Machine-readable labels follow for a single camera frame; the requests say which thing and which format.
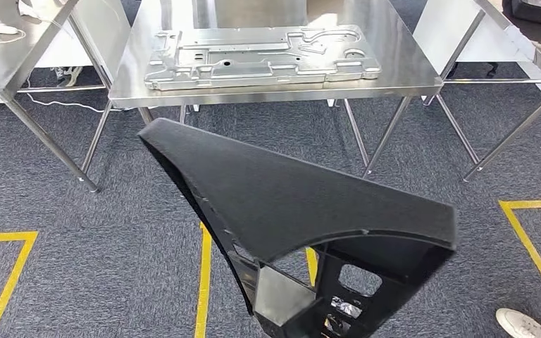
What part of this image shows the white desk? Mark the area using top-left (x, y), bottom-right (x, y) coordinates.
top-left (412, 0), bottom-right (540, 64)
top-left (35, 0), bottom-right (132, 71)

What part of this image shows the yellow floor tape square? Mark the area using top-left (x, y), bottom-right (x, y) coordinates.
top-left (499, 199), bottom-right (541, 319)
top-left (0, 232), bottom-right (39, 338)
top-left (194, 223), bottom-right (319, 338)

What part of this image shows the stamped silver metal panel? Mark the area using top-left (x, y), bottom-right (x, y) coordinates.
top-left (144, 24), bottom-right (383, 92)

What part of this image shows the stainless steel workbench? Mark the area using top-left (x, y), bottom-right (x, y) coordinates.
top-left (108, 0), bottom-right (444, 179)
top-left (422, 0), bottom-right (541, 183)
top-left (0, 0), bottom-right (113, 193)

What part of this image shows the white power cable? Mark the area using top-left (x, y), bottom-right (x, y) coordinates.
top-left (27, 79), bottom-right (127, 114)

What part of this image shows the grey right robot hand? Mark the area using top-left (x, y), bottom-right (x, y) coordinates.
top-left (326, 297), bottom-right (363, 336)

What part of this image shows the black rectangular plastic plate part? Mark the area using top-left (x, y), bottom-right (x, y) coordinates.
top-left (137, 117), bottom-right (458, 338)

